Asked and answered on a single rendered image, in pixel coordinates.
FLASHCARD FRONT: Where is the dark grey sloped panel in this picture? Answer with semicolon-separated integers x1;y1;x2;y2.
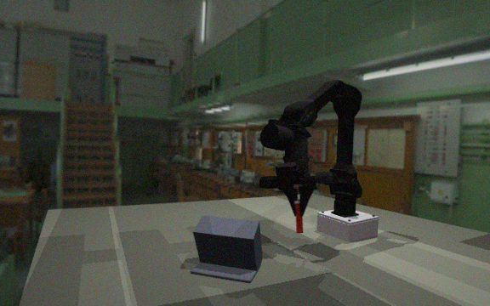
191;216;263;283

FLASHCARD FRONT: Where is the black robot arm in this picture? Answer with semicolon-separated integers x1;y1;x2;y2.
260;80;362;218

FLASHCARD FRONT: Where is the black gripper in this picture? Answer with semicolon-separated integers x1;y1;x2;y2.
259;151;338;216

